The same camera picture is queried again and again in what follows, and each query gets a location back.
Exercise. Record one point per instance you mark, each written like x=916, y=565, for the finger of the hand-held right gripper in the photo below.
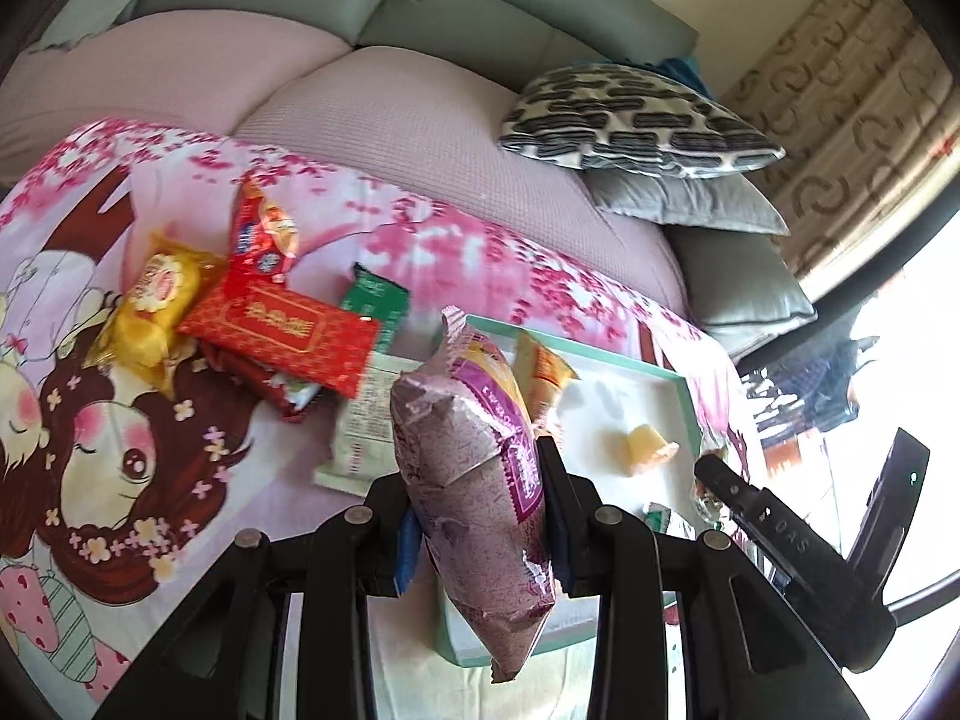
x=731, y=491

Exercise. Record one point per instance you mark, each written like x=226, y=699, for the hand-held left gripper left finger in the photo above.
x=409, y=555

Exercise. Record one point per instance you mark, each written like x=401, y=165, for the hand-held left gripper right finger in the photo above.
x=559, y=525

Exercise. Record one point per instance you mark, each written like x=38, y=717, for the clear biscuit packet green edges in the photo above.
x=660, y=519

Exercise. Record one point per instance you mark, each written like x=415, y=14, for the purple speckled packet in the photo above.
x=472, y=495

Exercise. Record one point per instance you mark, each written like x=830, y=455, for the teal-rimmed white box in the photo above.
x=600, y=405

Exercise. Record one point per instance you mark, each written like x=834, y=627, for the pale green packet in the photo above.
x=360, y=435

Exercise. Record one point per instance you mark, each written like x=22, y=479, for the cream orange roll cake packet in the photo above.
x=544, y=375

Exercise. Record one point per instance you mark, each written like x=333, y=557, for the red wafer packet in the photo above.
x=259, y=379

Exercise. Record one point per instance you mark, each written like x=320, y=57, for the dark green packet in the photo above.
x=375, y=300

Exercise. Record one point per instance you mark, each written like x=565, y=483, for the red gold-patterned packet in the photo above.
x=277, y=330

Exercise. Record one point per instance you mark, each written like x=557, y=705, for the small red snack packet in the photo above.
x=259, y=232

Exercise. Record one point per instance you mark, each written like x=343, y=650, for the yellow cake packet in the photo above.
x=154, y=300

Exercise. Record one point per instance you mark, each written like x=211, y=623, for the printed pink blanket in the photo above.
x=465, y=240

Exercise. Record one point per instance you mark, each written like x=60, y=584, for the beige patterned curtain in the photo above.
x=847, y=127

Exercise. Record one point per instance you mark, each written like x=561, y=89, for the black white patterned pillow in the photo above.
x=637, y=116

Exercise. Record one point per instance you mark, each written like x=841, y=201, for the blue cloth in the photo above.
x=675, y=66

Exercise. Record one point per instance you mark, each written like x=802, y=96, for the pink sofa cover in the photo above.
x=420, y=112

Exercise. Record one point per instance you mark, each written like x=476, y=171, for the grey-green sofa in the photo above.
x=450, y=7

